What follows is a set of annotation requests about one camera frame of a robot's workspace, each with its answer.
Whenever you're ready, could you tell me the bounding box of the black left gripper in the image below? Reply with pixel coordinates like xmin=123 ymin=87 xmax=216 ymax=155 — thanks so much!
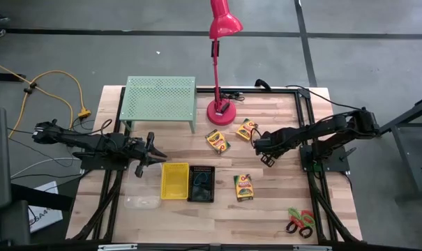
xmin=128 ymin=131 xmax=169 ymax=178

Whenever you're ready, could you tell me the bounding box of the yellow green crayon box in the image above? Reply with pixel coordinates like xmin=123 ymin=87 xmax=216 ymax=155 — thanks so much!
xmin=233 ymin=173 xmax=255 ymax=203
xmin=235 ymin=118 xmax=259 ymax=142
xmin=204 ymin=129 xmax=232 ymax=155

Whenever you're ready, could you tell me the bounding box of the green coil wristband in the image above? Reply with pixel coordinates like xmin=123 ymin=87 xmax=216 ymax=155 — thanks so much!
xmin=287 ymin=206 xmax=317 ymax=228

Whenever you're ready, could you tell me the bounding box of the red desk lamp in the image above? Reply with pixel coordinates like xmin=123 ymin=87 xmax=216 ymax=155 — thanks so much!
xmin=206 ymin=0 xmax=244 ymax=127

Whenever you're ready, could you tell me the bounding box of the yellow plastic basket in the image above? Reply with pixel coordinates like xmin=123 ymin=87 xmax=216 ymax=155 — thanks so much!
xmin=160 ymin=162 xmax=190 ymax=201

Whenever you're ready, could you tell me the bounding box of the clear plastic bin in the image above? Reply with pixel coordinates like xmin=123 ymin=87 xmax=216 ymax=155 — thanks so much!
xmin=123 ymin=160 xmax=163 ymax=210

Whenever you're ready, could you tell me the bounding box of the black plastic basket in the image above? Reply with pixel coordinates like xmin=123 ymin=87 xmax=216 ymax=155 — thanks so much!
xmin=186 ymin=165 xmax=216 ymax=204

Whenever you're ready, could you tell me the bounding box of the green perforated metal shelf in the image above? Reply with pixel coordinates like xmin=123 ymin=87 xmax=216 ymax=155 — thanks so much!
xmin=119 ymin=75 xmax=198 ymax=135

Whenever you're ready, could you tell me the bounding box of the red coil wristband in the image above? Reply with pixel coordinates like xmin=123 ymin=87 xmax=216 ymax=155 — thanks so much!
xmin=289 ymin=209 xmax=315 ymax=228

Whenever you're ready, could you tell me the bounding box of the white printed box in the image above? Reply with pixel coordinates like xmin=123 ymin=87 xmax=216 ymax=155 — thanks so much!
xmin=28 ymin=180 xmax=64 ymax=234

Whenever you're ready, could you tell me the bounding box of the black metal stand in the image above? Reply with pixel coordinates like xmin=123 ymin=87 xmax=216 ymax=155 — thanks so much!
xmin=378 ymin=95 xmax=422 ymax=204

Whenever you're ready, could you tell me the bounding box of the black flat bar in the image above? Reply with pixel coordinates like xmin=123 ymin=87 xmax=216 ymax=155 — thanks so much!
xmin=0 ymin=71 xmax=27 ymax=83

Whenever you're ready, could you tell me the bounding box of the black aluminium table frame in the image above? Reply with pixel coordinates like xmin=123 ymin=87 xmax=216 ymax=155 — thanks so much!
xmin=66 ymin=86 xmax=364 ymax=251

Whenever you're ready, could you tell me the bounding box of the black lamp cord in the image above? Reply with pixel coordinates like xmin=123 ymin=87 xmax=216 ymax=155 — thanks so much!
xmin=218 ymin=90 xmax=246 ymax=102

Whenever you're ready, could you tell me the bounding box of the black hooked cable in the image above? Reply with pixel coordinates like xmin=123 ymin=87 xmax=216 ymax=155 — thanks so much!
xmin=254 ymin=78 xmax=273 ymax=92

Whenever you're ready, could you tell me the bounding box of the long black cable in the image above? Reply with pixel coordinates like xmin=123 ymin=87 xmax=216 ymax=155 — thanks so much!
xmin=285 ymin=84 xmax=364 ymax=112

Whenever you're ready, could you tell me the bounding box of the yellow extension cable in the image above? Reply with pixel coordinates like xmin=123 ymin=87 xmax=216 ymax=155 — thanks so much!
xmin=0 ymin=58 xmax=92 ymax=139

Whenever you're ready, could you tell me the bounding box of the silver metal bracket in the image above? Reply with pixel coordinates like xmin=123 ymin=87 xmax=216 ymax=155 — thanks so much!
xmin=97 ymin=243 xmax=139 ymax=251
xmin=292 ymin=245 xmax=333 ymax=251

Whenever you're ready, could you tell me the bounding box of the white cable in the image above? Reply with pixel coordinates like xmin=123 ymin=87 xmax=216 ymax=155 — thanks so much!
xmin=8 ymin=156 xmax=82 ymax=179

